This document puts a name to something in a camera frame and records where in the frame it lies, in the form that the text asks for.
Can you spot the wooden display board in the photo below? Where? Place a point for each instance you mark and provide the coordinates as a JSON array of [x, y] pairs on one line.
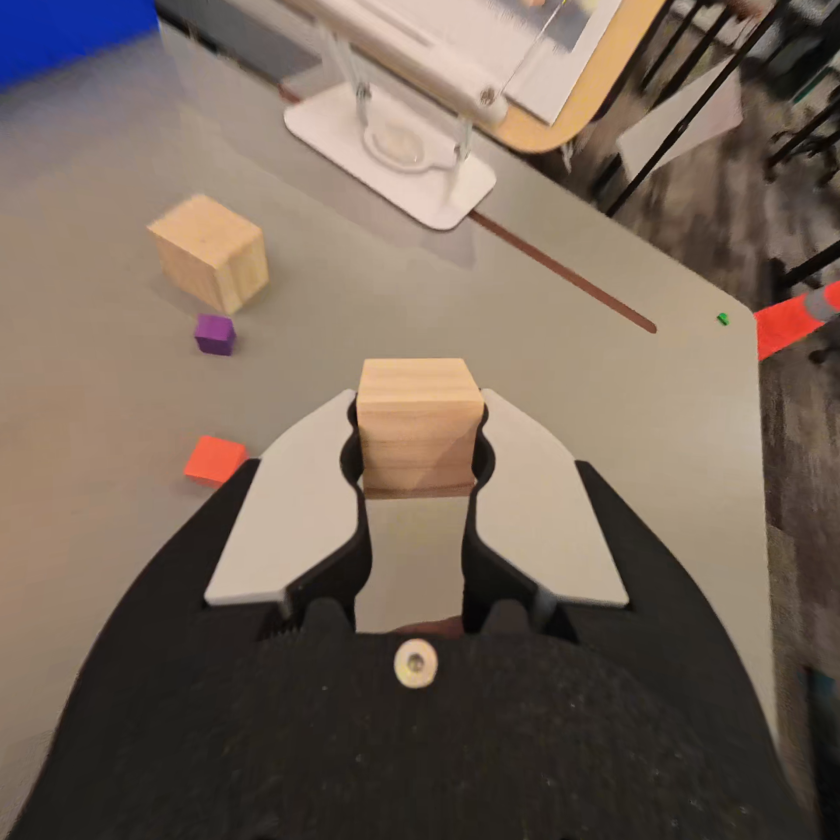
[[617, 79]]

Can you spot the medium wooden cube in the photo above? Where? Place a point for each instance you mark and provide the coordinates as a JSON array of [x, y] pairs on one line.
[[419, 419]]

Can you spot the orange striped traffic cone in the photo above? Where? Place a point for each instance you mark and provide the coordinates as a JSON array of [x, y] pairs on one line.
[[793, 322]]

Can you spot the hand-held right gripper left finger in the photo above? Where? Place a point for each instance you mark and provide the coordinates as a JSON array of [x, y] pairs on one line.
[[290, 518]]

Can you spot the red wooden cube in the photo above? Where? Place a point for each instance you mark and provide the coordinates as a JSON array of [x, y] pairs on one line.
[[214, 461]]

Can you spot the blue plastic bin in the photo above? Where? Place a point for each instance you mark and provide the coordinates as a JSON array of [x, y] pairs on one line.
[[59, 33]]

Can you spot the purple wooden cube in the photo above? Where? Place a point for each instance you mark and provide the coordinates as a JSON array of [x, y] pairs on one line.
[[214, 335]]

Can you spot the white slanted panel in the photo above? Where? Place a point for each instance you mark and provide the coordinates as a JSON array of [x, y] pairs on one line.
[[681, 131]]

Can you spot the white instruction sheet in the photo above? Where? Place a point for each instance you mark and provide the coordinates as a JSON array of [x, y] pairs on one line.
[[577, 53]]

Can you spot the large wooden cube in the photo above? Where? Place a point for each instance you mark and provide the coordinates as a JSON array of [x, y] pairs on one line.
[[208, 256]]

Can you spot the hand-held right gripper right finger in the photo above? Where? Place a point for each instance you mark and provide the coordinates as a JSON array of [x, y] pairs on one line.
[[544, 518]]

